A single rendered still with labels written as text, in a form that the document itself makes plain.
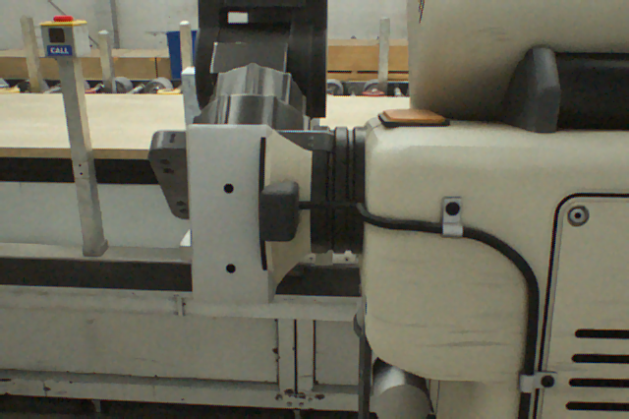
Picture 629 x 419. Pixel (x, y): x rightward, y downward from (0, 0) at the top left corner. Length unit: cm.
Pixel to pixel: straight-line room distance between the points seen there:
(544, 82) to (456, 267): 10
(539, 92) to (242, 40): 25
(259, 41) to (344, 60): 669
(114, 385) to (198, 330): 32
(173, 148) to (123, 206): 129
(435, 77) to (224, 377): 161
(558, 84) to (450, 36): 6
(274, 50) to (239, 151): 12
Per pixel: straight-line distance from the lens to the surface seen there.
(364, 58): 717
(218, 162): 36
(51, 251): 156
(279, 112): 41
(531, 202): 31
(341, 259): 137
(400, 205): 30
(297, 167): 36
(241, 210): 37
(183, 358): 189
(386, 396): 50
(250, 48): 46
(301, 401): 187
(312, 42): 48
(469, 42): 33
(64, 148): 166
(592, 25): 34
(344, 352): 181
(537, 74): 32
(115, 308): 158
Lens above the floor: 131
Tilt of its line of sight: 22 degrees down
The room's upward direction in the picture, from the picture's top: straight up
